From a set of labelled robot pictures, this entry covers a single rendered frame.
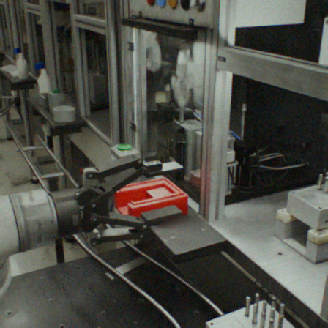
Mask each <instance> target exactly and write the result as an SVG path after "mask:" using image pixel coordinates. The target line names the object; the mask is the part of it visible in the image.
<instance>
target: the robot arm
mask: <svg viewBox="0 0 328 328"><path fill-rule="evenodd" d="M124 170H125V171H124ZM121 171H123V173H121ZM179 171H183V167H182V166H181V165H180V164H177V163H176V162H175V161H174V162H171V163H166V164H162V163H161V162H160V161H157V160H155V161H151V162H146V163H144V160H143V159H142V158H141V157H139V156H138V155H137V154H132V155H128V156H126V157H123V158H119V159H117V160H113V161H110V162H108V163H106V164H104V165H99V166H97V167H84V168H82V169H81V173H82V174H84V176H83V183H82V184H81V185H80V186H78V187H76V188H68V189H63V190H55V192H51V193H48V194H47V193H46V192H45V191H44V190H43V189H39V190H35V191H31V192H26V193H19V194H11V195H3V196H0V301H1V300H2V299H3V297H4V295H5V293H6V291H7V290H8V287H9V285H10V282H11V278H12V267H11V264H10V256H12V255H16V253H20V252H26V251H27V250H34V249H37V248H41V247H47V245H52V244H53V243H54V242H55V239H56V238H57V239H61V238H62V237H65V236H72V235H76V234H79V233H80V232H86V233H87V236H86V239H87V240H88V242H89V244H90V245H91V246H92V247H94V246H97V245H100V244H102V243H104V242H121V241H130V240H138V239H143V238H144V231H145V228H147V227H149V226H155V225H159V224H161V223H163V220H164V219H168V218H172V217H178V216H182V210H181V209H179V208H177V207H176V206H174V205H173V206H167V207H163V208H160V209H153V210H149V211H148V212H143V213H141V217H142V218H141V217H134V216H129V215H122V214H117V213H113V212H109V210H108V199H109V198H111V197H112V196H113V195H114V193H116V191H118V190H121V189H122V188H123V187H125V186H127V185H128V184H130V183H132V182H133V181H134V180H136V179H137V178H138V177H141V176H143V175H144V176H145V177H146V178H151V177H155V176H162V175H166V174H174V173H179ZM117 173H121V174H119V175H118V176H115V177H114V178H112V179H110V180H108V182H106V183H102V184H100V185H98V186H97V187H94V186H91V185H90V184H92V183H93V182H96V181H97V179H102V178H105V177H107V176H112V175H114V174H117ZM104 192H105V193H104ZM99 224H106V225H118V226H127V227H132V228H111V229H103V230H101V231H97V230H95V228H96V227H98V225H99Z"/></svg>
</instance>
